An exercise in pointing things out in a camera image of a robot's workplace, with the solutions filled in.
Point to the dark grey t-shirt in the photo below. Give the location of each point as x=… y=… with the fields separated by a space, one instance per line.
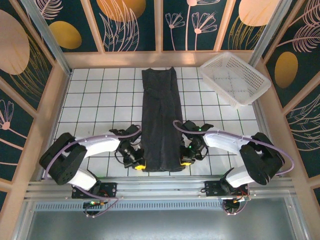
x=162 y=125

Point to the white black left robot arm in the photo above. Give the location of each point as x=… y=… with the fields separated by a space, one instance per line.
x=100 y=145

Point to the small circuit board with led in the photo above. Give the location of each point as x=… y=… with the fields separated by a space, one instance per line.
x=93 y=203

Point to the white perforated plastic basket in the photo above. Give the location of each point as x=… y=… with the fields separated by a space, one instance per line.
x=235 y=80

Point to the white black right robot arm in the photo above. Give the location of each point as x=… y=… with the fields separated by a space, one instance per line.
x=222 y=141

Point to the aluminium frame post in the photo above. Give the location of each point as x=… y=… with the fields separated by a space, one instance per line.
x=50 y=37
x=270 y=32

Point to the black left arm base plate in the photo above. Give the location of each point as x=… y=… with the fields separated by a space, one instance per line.
x=107 y=187

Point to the aluminium mounting rail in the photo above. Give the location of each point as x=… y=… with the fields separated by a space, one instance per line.
x=160 y=185

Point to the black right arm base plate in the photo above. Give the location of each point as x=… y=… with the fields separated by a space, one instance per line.
x=212 y=188

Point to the grey sheet metal tray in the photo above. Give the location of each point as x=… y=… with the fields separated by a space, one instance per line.
x=160 y=227

